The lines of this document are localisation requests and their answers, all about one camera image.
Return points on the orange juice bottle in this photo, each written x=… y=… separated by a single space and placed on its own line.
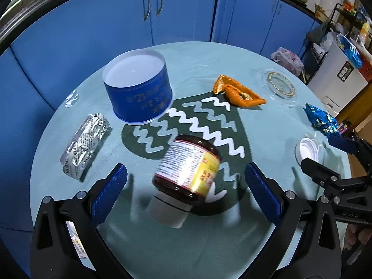
x=364 y=29

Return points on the person's right hand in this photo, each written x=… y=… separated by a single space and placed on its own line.
x=353 y=235

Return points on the pink box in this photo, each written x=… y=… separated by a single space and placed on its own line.
x=344 y=125

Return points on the blue kitchen base cabinets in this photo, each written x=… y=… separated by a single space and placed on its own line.
x=87 y=29

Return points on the blue round tin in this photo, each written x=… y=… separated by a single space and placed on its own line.
x=136 y=90

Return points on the red plastic basket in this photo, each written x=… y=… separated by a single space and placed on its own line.
x=366 y=65

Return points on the white tall floor appliance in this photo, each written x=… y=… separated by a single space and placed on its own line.
x=337 y=81

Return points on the clear glass dish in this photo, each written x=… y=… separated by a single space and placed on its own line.
x=280 y=84

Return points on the brown glass bottle white cap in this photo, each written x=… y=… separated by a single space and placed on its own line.
x=186 y=177

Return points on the white round lid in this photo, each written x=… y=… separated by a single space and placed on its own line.
x=306 y=149

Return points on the teal printed tablecloth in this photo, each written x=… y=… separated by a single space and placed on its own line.
x=189 y=64

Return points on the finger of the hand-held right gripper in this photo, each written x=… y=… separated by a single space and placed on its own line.
x=341 y=144
x=319 y=171

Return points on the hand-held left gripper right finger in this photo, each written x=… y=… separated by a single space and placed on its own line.
x=261 y=191

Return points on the black metal shelf rack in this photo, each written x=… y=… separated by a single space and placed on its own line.
x=338 y=8

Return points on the silver blister pack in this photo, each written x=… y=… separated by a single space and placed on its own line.
x=85 y=146

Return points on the purple bin with plastic bag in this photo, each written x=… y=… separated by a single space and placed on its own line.
x=287 y=58

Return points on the blue and white packet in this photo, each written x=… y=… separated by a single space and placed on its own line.
x=350 y=49

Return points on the small clear wrapper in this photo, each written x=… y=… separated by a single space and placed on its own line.
x=71 y=98

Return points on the orange peel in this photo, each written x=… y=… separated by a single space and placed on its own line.
x=241 y=94

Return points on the blue foil wrapper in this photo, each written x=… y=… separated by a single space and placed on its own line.
x=319 y=119

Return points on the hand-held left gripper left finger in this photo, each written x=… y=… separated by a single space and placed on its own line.
x=112 y=191

